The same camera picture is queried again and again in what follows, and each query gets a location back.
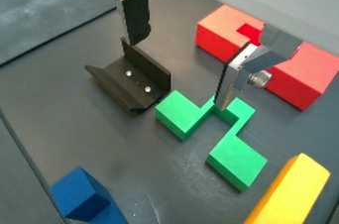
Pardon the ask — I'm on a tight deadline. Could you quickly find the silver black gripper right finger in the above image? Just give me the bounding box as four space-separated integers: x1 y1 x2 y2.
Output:
214 24 301 110

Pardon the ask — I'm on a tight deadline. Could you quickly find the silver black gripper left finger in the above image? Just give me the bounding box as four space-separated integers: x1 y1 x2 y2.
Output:
114 0 150 46

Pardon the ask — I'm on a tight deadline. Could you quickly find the green stepped block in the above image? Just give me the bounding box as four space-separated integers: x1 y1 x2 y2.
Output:
156 90 266 191

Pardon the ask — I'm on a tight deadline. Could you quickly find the red puzzle board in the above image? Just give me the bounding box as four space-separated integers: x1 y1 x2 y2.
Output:
196 5 339 110

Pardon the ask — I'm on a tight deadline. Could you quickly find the blue U-shaped block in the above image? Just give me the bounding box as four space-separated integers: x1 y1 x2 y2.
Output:
50 167 128 224

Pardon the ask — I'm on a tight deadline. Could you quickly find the black angled bracket holder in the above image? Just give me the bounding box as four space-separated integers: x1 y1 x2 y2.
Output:
84 38 170 113

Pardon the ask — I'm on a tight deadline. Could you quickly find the yellow long block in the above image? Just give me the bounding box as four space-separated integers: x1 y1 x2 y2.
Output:
244 153 330 224

